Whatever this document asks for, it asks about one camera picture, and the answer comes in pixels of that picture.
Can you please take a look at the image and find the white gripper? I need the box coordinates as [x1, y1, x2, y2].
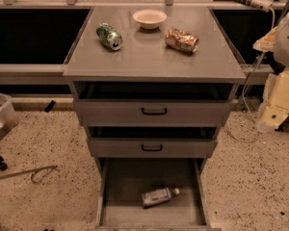
[252, 27, 289, 133]

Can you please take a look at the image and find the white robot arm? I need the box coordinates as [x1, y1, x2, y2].
[253, 12, 289, 133]

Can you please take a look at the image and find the grey drawer cabinet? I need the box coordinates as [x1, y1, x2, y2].
[63, 5, 248, 231]

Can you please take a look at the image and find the top grey drawer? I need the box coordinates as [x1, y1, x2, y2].
[73, 81, 233, 127]

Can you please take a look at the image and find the grey drawer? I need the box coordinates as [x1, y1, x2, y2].
[95, 158, 212, 231]
[73, 81, 233, 127]
[88, 126, 217, 158]

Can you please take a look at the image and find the middle grey drawer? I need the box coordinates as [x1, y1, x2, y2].
[88, 126, 217, 158]

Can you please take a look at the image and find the bottom grey drawer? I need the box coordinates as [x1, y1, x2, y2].
[95, 158, 212, 231]

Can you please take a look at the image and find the crushed orange soda can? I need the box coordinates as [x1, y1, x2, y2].
[165, 28, 198, 54]

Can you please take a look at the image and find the white bowl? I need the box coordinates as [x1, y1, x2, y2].
[133, 9, 167, 30]

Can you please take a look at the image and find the green soda can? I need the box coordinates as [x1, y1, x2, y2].
[96, 23, 123, 51]

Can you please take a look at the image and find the small black block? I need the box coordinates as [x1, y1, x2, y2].
[44, 100, 56, 113]

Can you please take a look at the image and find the metal hook rod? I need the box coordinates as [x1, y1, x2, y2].
[0, 165, 57, 180]

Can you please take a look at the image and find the clear plastic storage bin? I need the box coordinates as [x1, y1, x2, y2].
[0, 93, 19, 140]

